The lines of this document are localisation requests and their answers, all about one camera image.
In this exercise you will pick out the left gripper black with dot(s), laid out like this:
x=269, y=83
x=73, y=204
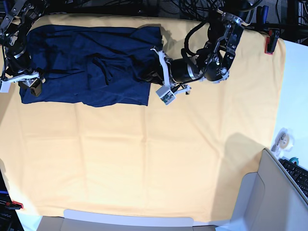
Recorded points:
x=174, y=74

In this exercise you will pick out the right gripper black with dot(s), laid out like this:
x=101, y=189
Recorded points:
x=32, y=81

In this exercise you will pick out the dark blue long-sleeve shirt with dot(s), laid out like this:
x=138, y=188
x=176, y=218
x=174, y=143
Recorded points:
x=96, y=66

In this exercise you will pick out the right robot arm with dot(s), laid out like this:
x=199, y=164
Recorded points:
x=16, y=20

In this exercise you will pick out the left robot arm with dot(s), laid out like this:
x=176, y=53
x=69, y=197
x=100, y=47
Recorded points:
x=211, y=62

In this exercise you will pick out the black power strip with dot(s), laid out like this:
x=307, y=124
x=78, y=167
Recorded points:
x=56, y=13

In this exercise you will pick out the yellow table cloth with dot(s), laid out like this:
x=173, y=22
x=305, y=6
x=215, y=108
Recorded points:
x=186, y=159

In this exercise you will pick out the red clamp left bottom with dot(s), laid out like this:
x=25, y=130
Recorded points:
x=13, y=205

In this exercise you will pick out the red clamp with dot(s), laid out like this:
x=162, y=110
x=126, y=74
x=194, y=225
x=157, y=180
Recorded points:
x=271, y=41
x=13, y=205

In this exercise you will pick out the red clamp right top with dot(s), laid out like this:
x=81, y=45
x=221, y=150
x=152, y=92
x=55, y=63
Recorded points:
x=271, y=41

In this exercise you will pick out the clear tape dispenser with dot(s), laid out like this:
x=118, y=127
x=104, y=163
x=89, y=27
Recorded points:
x=283, y=142

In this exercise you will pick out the green tape roll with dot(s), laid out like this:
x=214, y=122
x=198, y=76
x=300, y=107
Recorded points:
x=294, y=160

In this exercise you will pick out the white cardboard box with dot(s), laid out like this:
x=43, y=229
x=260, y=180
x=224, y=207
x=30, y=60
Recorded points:
x=268, y=200

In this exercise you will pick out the black keyboard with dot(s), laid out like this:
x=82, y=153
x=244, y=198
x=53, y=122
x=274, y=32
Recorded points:
x=298, y=174

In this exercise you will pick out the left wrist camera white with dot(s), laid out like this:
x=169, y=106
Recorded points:
x=166, y=96

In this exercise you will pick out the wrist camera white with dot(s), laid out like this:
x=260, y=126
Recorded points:
x=4, y=86
x=166, y=96

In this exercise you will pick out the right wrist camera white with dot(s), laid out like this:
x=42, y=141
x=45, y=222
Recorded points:
x=4, y=86

